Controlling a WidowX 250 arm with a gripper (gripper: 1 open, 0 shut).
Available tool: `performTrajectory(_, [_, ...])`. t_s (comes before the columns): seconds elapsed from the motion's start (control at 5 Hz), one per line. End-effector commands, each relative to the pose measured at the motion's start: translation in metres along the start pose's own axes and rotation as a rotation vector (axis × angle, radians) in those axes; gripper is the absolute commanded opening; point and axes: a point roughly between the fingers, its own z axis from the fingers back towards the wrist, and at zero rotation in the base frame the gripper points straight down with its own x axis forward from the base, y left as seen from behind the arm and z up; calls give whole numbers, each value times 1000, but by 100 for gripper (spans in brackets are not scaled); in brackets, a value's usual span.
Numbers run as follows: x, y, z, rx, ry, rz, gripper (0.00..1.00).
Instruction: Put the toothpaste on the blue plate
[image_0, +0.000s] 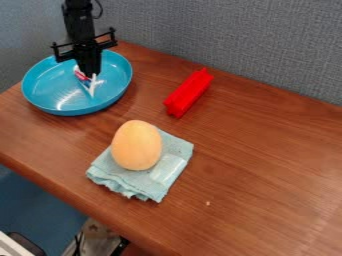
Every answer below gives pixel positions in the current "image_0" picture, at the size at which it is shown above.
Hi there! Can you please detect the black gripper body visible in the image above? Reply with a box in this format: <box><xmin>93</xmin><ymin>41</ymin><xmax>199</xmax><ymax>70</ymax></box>
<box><xmin>51</xmin><ymin>1</ymin><xmax>118</xmax><ymax>62</ymax></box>

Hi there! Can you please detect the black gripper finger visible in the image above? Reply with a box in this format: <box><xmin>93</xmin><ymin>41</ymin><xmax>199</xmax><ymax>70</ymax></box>
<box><xmin>75</xmin><ymin>47</ymin><xmax>102</xmax><ymax>77</ymax></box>

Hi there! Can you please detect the white toothpaste tube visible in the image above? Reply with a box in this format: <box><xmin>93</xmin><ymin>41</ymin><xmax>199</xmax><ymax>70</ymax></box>
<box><xmin>74</xmin><ymin>65</ymin><xmax>105</xmax><ymax>97</ymax></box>

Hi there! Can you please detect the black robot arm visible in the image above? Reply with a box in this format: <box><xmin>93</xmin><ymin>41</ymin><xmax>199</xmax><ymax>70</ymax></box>
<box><xmin>51</xmin><ymin>0</ymin><xmax>118</xmax><ymax>78</ymax></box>

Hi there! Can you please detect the blue plate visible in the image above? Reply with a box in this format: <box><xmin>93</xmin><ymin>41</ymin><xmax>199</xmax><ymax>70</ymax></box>
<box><xmin>22</xmin><ymin>50</ymin><xmax>133</xmax><ymax>116</ymax></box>

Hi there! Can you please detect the red plastic block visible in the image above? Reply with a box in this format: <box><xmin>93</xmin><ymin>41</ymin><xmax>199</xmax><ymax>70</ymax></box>
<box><xmin>163</xmin><ymin>68</ymin><xmax>214</xmax><ymax>118</ymax></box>

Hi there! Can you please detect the orange egg-shaped sponge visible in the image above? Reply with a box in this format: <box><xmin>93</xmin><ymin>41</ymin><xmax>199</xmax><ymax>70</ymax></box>
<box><xmin>111</xmin><ymin>120</ymin><xmax>163</xmax><ymax>171</ymax></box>

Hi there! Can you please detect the light blue folded cloth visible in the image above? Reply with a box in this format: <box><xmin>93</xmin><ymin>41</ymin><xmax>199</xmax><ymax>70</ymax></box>
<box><xmin>86</xmin><ymin>130</ymin><xmax>194</xmax><ymax>203</ymax></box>

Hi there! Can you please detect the dark object at corner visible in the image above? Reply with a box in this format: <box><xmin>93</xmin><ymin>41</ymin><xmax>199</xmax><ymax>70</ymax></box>
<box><xmin>0</xmin><ymin>231</ymin><xmax>47</xmax><ymax>256</ymax></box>

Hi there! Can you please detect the table leg frame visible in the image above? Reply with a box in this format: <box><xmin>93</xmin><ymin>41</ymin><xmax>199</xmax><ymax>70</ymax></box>
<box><xmin>62</xmin><ymin>218</ymin><xmax>130</xmax><ymax>256</ymax></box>

